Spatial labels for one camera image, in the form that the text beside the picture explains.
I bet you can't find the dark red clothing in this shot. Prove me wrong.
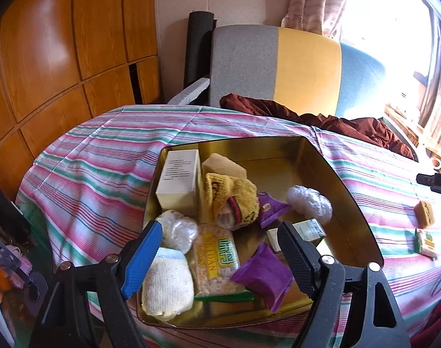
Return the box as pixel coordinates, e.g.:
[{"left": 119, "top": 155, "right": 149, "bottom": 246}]
[{"left": 423, "top": 297, "right": 441, "bottom": 348}]

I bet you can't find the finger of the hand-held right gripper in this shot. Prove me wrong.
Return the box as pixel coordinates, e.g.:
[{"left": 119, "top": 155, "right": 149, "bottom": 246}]
[{"left": 416, "top": 173, "right": 441, "bottom": 196}]

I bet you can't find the window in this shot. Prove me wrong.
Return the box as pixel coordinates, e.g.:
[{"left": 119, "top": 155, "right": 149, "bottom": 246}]
[{"left": 336, "top": 0, "right": 441, "bottom": 117}]

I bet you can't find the grey yellow blue armchair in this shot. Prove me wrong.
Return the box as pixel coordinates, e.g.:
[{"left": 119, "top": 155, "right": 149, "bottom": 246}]
[{"left": 209, "top": 25, "right": 388, "bottom": 120}]

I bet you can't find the golden metal tin box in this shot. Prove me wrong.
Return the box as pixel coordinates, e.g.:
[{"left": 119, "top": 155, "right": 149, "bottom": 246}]
[{"left": 136, "top": 137, "right": 384, "bottom": 329}]

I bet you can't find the cream carton box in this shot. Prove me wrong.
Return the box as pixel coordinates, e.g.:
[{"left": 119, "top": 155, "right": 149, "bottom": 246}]
[{"left": 156, "top": 149, "right": 203, "bottom": 207}]

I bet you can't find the grey slotted spatula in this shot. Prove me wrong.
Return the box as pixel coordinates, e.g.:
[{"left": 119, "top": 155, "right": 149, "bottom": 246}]
[{"left": 0, "top": 232, "right": 25, "bottom": 283}]

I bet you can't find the yellow green scouring sponge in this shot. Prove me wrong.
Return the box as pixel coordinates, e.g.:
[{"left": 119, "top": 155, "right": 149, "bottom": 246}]
[{"left": 414, "top": 200, "right": 435, "bottom": 225}]

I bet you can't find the black thermos bottle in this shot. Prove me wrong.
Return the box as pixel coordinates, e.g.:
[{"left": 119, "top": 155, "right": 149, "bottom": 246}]
[{"left": 0, "top": 172, "right": 30, "bottom": 247}]

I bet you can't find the yellow knitted sock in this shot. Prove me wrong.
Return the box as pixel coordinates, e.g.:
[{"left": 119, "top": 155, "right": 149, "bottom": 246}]
[{"left": 205, "top": 173, "right": 259, "bottom": 231}]

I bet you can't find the green round side table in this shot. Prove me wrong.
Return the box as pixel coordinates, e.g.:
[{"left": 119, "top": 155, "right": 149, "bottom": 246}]
[{"left": 10, "top": 203, "right": 61, "bottom": 348}]

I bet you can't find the dark brown cloth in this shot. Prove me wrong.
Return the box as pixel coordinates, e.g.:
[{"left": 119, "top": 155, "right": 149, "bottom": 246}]
[{"left": 220, "top": 93, "right": 415, "bottom": 160}]

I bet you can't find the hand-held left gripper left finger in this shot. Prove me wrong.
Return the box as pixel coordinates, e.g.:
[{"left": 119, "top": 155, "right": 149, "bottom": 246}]
[{"left": 28, "top": 220, "right": 163, "bottom": 348}]

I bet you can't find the purple round disc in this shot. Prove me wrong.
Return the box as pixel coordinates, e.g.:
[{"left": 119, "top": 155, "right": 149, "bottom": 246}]
[{"left": 25, "top": 272, "right": 49, "bottom": 316}]

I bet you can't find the small green white box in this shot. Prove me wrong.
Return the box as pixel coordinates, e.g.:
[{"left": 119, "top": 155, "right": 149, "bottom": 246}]
[{"left": 266, "top": 218, "right": 327, "bottom": 252}]

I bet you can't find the large purple packet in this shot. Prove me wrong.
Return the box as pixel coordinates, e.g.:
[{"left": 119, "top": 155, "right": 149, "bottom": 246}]
[{"left": 231, "top": 242, "right": 294, "bottom": 312}]

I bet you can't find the white plastic bar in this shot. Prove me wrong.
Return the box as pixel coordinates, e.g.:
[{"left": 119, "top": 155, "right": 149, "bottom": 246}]
[{"left": 0, "top": 304, "right": 16, "bottom": 348}]

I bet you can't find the small purple packet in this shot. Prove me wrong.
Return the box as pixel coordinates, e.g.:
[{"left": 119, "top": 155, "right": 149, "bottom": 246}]
[{"left": 257, "top": 192, "right": 291, "bottom": 229}]

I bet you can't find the rice cracker packet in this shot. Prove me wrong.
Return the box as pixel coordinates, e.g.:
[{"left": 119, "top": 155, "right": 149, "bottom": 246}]
[{"left": 191, "top": 223, "right": 253, "bottom": 301}]

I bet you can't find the white foam piece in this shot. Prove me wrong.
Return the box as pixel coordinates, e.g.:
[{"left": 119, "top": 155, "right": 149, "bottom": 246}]
[{"left": 168, "top": 78, "right": 210, "bottom": 105}]

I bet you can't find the green white soap packet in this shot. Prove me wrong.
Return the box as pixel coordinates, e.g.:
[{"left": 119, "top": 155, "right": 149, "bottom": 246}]
[{"left": 414, "top": 228, "right": 440, "bottom": 258}]

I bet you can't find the black rolled mat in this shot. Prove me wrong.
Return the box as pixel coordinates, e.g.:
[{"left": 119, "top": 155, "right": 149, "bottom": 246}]
[{"left": 184, "top": 10, "right": 215, "bottom": 88}]

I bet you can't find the striped pink green tablecloth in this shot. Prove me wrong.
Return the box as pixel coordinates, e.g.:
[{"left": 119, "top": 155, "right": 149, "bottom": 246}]
[{"left": 15, "top": 104, "right": 441, "bottom": 348}]

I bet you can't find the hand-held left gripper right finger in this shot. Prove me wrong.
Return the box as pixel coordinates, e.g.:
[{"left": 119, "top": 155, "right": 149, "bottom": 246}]
[{"left": 277, "top": 221, "right": 411, "bottom": 348}]

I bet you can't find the clear plastic bag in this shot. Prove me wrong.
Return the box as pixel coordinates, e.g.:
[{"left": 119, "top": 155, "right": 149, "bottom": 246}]
[
  {"left": 156, "top": 209, "right": 199, "bottom": 254},
  {"left": 286, "top": 185, "right": 333, "bottom": 225}
]

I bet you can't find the white knit cloth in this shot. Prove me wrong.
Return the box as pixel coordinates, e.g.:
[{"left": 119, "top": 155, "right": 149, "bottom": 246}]
[{"left": 141, "top": 247, "right": 195, "bottom": 320}]

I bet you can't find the beige patterned curtain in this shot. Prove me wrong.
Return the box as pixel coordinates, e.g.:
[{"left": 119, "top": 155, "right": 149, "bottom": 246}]
[{"left": 281, "top": 0, "right": 351, "bottom": 37}]

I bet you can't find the wooden wardrobe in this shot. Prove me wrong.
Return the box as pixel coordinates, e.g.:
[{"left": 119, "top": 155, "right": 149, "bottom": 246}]
[{"left": 0, "top": 0, "right": 161, "bottom": 200}]

